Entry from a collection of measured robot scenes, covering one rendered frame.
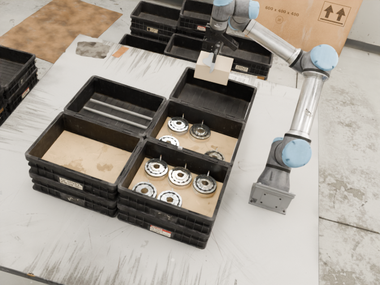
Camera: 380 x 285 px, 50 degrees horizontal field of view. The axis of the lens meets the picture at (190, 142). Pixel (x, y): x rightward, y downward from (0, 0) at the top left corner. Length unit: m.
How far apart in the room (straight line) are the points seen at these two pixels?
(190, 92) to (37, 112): 0.81
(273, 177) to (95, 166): 0.78
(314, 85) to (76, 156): 1.07
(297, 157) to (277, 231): 0.36
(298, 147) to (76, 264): 1.00
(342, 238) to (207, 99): 1.36
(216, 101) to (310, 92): 0.59
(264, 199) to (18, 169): 1.12
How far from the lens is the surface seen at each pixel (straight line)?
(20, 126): 2.19
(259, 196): 1.88
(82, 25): 4.32
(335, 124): 3.72
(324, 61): 1.81
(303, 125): 1.76
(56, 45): 4.02
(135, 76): 2.49
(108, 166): 1.79
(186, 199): 1.70
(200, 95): 2.20
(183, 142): 1.92
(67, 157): 1.84
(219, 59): 1.97
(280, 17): 4.45
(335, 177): 3.25
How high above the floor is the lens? 2.19
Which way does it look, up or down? 45 degrees down
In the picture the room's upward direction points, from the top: 11 degrees clockwise
